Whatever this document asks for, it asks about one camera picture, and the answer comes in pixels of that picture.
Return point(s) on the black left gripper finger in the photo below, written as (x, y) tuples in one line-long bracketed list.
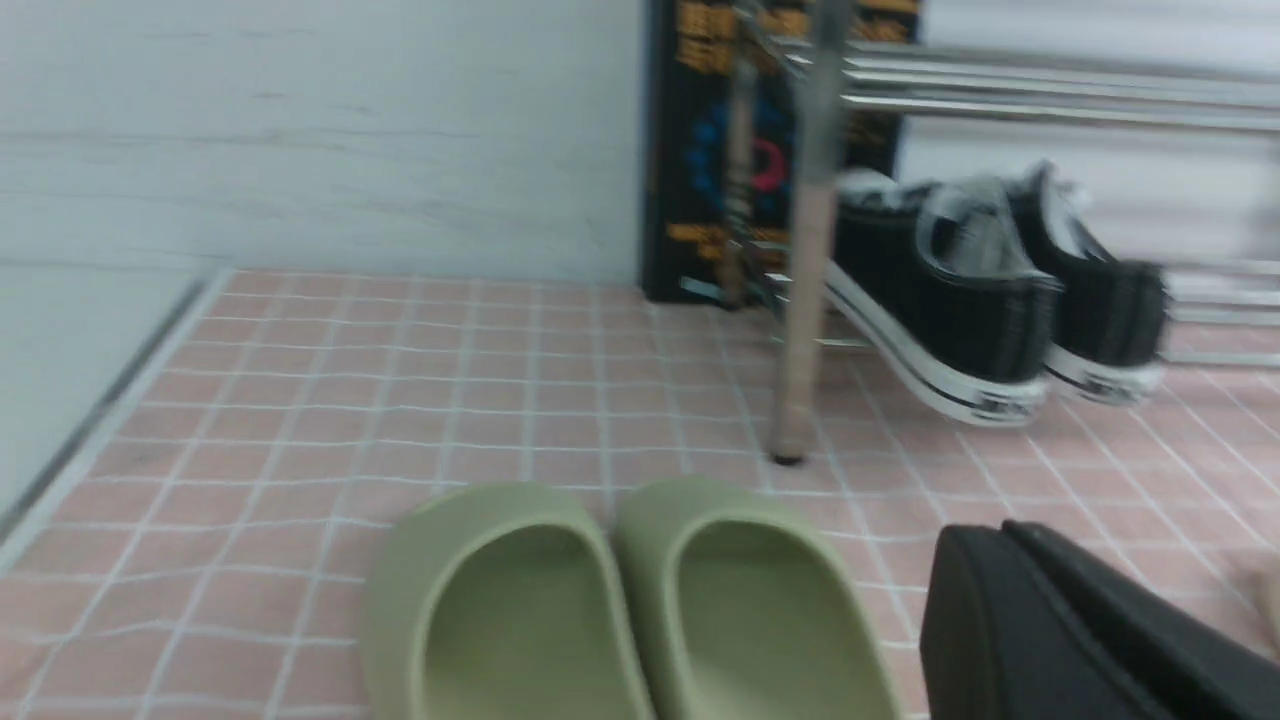
[(1023, 623)]

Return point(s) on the black canvas sneaker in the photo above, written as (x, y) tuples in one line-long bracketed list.
[(1112, 313), (935, 275)]

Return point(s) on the stainless steel shoe rack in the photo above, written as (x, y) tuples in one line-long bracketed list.
[(832, 75)]

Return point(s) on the right olive green slipper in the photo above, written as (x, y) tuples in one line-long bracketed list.
[(740, 610)]

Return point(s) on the olive green slipper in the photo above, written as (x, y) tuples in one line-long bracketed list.
[(740, 610), (499, 602)]

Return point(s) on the left olive green slipper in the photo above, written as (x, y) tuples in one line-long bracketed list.
[(499, 602)]

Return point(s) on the pink checkered tablecloth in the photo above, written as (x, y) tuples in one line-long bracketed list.
[(205, 557)]

